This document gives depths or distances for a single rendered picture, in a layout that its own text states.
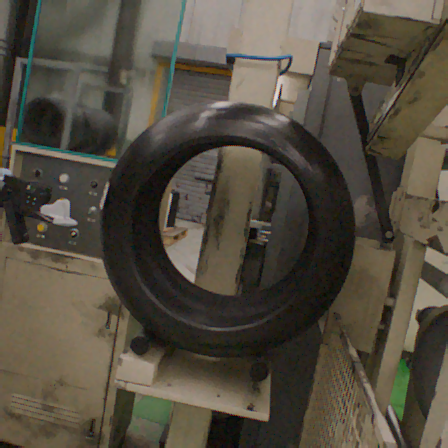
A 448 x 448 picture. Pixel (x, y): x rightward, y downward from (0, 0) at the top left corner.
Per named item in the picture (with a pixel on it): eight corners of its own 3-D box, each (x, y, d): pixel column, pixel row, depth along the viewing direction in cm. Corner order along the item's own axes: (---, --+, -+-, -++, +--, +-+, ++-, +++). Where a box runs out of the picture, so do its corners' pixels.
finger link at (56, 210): (76, 206, 129) (42, 195, 129) (70, 229, 129) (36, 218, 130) (81, 205, 132) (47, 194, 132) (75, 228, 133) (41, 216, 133)
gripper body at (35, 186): (43, 188, 128) (-1, 173, 129) (34, 222, 129) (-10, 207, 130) (55, 187, 136) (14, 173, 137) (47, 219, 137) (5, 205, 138)
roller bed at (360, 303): (315, 323, 168) (335, 232, 164) (361, 333, 167) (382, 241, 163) (320, 344, 148) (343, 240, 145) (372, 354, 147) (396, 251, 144)
